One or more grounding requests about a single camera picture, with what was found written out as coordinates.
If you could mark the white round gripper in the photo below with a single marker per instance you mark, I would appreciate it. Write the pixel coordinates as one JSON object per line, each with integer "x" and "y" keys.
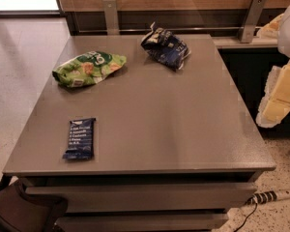
{"x": 276, "y": 103}

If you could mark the blue chip bag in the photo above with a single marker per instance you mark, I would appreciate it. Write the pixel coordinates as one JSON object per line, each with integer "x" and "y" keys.
{"x": 165, "y": 47}

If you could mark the green chip bag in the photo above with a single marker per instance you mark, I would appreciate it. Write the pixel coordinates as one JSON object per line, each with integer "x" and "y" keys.
{"x": 88, "y": 69}

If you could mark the blue rxbar blueberry bar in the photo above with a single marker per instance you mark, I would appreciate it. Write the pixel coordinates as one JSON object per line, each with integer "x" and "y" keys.
{"x": 81, "y": 140}

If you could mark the grey side shelf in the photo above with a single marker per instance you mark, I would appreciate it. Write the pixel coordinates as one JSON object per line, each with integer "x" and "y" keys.
{"x": 233, "y": 42}

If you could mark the white power strip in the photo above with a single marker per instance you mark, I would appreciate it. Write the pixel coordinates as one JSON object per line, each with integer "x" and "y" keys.
{"x": 268, "y": 196}

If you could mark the grey drawer cabinet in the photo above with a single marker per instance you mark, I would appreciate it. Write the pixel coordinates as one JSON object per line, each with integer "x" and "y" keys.
{"x": 153, "y": 126}

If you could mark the upper grey drawer front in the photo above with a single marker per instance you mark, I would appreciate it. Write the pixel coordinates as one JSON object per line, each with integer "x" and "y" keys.
{"x": 139, "y": 198}

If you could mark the grey drawer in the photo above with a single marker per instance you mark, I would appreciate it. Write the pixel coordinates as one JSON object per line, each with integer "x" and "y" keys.
{"x": 139, "y": 198}
{"x": 145, "y": 223}

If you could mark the lower grey drawer front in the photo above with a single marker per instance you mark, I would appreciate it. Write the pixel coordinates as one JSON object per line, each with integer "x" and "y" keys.
{"x": 145, "y": 223}

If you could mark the dark brown chair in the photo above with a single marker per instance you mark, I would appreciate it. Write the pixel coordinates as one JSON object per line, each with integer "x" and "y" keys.
{"x": 21, "y": 212}

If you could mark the right metal wall bracket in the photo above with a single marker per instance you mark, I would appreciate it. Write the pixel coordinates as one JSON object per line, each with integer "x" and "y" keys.
{"x": 246, "y": 32}

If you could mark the metal wall bracket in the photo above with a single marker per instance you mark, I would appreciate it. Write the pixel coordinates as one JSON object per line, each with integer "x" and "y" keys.
{"x": 246, "y": 32}
{"x": 111, "y": 17}

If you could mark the left metal wall bracket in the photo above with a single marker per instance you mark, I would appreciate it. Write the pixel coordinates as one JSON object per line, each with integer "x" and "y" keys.
{"x": 111, "y": 17}

